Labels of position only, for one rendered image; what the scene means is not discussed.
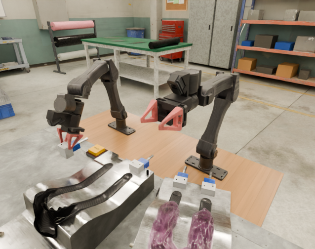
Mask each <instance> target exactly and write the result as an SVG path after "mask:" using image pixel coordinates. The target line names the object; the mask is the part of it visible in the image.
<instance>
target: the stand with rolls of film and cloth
mask: <svg viewBox="0 0 315 249"><path fill-rule="evenodd" d="M47 25H48V30H49V34H50V38H51V43H52V47H53V52H54V56H55V61H56V65H57V69H58V70H57V71H56V70H54V71H53V72H55V73H60V74H64V75H65V74H66V73H65V72H61V71H60V66H59V61H58V60H60V61H62V60H67V59H73V58H78V57H83V56H86V55H85V50H78V51H72V52H66V53H60V54H58V55H57V52H56V48H55V47H64V46H71V45H78V44H82V41H81V39H91V38H97V32H96V25H95V20H93V21H64V22H51V23H50V21H47ZM87 28H94V33H91V34H80V35H70V36H59V37H54V38H53V34H52V30H53V31H59V30H73V29H87ZM51 29H52V30H51ZM88 52H89V55H94V54H97V57H98V58H100V56H99V48H98V47H96V48H91V49H88Z"/></svg>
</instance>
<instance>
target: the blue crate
mask: <svg viewBox="0 0 315 249"><path fill-rule="evenodd" d="M12 116H15V113H14V111H13V108H12V105H11V103H9V104H5V105H1V106H0V120H2V119H5V118H9V117H12Z"/></svg>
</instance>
